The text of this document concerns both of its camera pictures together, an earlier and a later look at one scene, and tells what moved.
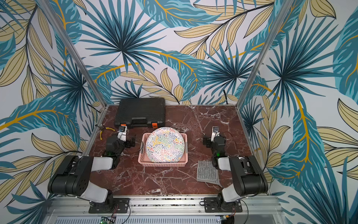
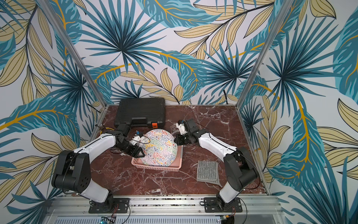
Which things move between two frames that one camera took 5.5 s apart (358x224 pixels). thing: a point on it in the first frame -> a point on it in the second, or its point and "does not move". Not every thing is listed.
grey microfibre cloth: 207,172 does not move
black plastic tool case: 141,112 does not move
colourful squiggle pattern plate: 165,144 does not move
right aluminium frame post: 267,52 does not move
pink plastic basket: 144,160 -> 175,166
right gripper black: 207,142 -> 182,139
